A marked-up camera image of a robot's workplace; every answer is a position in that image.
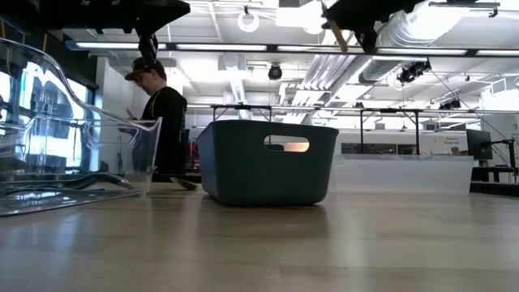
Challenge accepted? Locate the translucent white plastic container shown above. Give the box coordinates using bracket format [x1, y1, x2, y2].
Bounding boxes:
[328, 153, 474, 195]

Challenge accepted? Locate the clear plastic tray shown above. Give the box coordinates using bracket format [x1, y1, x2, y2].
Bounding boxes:
[0, 36, 163, 218]

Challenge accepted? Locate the dark office desk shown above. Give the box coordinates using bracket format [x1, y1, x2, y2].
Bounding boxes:
[469, 165, 519, 198]

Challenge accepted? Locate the black metal frame stand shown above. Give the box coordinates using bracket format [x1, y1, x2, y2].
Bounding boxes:
[211, 104, 273, 122]
[359, 107, 422, 156]

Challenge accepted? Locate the silver ventilation duct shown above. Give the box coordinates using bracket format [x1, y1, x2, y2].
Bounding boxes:
[358, 0, 459, 85]

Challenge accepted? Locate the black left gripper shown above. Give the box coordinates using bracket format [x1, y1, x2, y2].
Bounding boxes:
[121, 0, 191, 66]

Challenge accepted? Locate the person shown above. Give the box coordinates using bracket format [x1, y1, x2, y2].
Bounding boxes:
[123, 56, 190, 176]

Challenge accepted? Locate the white ring ceiling fixture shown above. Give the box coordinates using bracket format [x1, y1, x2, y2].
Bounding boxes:
[237, 11, 260, 33]

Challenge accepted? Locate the long linear ceiling light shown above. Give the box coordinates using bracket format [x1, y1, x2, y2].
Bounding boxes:
[66, 39, 519, 58]

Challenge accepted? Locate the black computer monitor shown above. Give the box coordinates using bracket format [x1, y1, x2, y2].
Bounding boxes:
[465, 128, 494, 161]

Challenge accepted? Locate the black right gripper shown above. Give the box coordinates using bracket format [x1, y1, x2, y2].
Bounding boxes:
[323, 0, 390, 54]

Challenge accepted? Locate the dark teal plastic bin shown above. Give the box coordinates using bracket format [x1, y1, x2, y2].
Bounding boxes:
[197, 119, 341, 207]

